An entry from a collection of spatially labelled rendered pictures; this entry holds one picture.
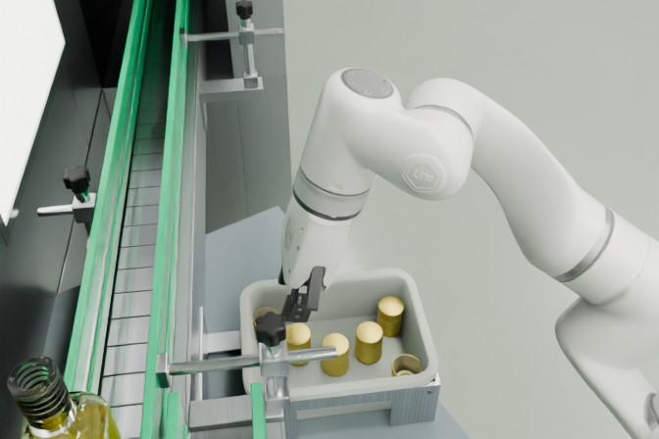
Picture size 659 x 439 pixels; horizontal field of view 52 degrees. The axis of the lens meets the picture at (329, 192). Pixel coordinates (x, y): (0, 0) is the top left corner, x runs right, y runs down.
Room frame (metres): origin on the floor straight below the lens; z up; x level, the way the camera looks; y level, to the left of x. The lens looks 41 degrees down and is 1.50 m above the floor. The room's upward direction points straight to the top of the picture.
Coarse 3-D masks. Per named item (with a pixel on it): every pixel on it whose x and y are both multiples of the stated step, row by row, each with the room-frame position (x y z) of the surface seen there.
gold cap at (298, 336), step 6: (294, 324) 0.53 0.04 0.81; (300, 324) 0.53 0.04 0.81; (288, 330) 0.52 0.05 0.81; (294, 330) 0.52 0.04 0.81; (300, 330) 0.52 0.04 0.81; (306, 330) 0.52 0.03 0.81; (288, 336) 0.51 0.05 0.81; (294, 336) 0.51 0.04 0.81; (300, 336) 0.51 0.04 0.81; (306, 336) 0.51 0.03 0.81; (288, 342) 0.51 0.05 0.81; (294, 342) 0.50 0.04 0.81; (300, 342) 0.50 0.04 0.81; (306, 342) 0.51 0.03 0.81; (288, 348) 0.50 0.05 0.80; (294, 348) 0.50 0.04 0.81; (300, 348) 0.50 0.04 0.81; (306, 348) 0.51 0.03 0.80
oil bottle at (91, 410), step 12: (72, 396) 0.26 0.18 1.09; (84, 396) 0.26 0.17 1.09; (96, 396) 0.26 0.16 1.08; (84, 408) 0.25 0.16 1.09; (96, 408) 0.25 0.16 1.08; (108, 408) 0.26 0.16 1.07; (24, 420) 0.24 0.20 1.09; (84, 420) 0.24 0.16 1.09; (96, 420) 0.24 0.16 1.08; (108, 420) 0.25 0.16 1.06; (24, 432) 0.23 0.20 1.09; (72, 432) 0.23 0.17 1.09; (84, 432) 0.23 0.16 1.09; (96, 432) 0.24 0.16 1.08; (108, 432) 0.25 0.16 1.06
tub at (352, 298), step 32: (256, 288) 0.57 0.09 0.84; (288, 288) 0.57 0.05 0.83; (352, 288) 0.58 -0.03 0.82; (384, 288) 0.59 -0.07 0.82; (416, 288) 0.57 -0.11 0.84; (320, 320) 0.57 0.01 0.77; (352, 320) 0.57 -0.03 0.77; (416, 320) 0.52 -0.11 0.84; (256, 352) 0.50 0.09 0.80; (352, 352) 0.52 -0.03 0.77; (384, 352) 0.52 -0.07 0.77; (416, 352) 0.50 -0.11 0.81; (288, 384) 0.47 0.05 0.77; (320, 384) 0.47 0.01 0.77; (352, 384) 0.43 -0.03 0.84; (384, 384) 0.43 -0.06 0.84; (416, 384) 0.43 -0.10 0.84
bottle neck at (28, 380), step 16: (16, 368) 0.24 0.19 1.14; (32, 368) 0.25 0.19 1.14; (48, 368) 0.25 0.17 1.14; (16, 384) 0.23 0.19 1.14; (32, 384) 0.25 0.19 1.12; (48, 384) 0.23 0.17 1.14; (64, 384) 0.25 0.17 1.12; (16, 400) 0.23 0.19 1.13; (32, 400) 0.23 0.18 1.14; (48, 400) 0.23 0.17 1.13; (64, 400) 0.24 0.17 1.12; (32, 416) 0.23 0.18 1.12; (48, 416) 0.23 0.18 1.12; (64, 416) 0.23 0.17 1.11; (32, 432) 0.23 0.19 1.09; (48, 432) 0.23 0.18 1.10
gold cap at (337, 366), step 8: (328, 336) 0.51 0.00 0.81; (336, 336) 0.51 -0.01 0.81; (344, 336) 0.51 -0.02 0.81; (328, 344) 0.50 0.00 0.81; (336, 344) 0.50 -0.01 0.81; (344, 344) 0.50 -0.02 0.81; (336, 352) 0.49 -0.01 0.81; (344, 352) 0.49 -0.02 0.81; (328, 360) 0.49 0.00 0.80; (336, 360) 0.49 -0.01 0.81; (344, 360) 0.49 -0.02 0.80; (328, 368) 0.49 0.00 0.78; (336, 368) 0.49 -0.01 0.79; (344, 368) 0.49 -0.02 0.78; (336, 376) 0.48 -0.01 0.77
